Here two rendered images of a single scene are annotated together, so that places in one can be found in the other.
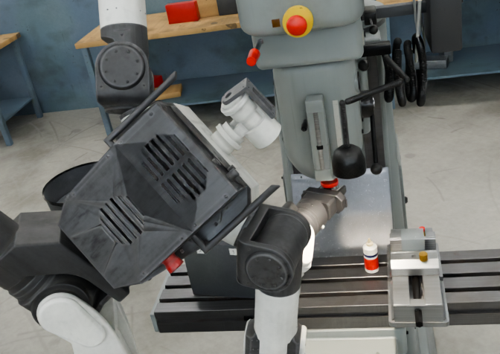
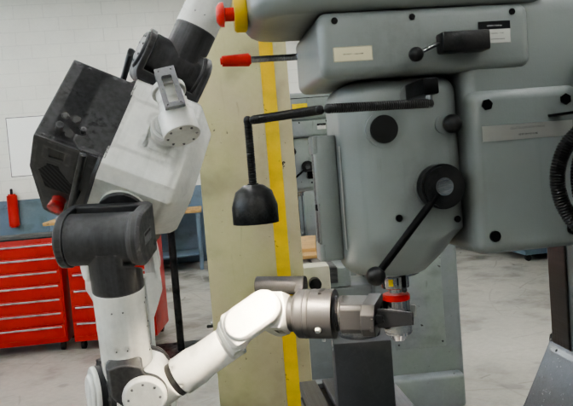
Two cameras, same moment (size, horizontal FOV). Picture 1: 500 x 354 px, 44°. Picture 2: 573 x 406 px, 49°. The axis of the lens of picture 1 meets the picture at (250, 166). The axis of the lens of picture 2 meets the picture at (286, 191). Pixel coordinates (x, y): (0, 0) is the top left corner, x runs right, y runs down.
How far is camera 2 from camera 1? 1.57 m
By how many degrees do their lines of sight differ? 70
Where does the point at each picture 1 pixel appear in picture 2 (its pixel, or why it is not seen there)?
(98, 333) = (84, 269)
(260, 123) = (162, 113)
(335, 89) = (338, 130)
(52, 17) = not seen: outside the picture
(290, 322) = (101, 334)
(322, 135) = (316, 189)
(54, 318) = not seen: hidden behind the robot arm
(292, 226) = (111, 218)
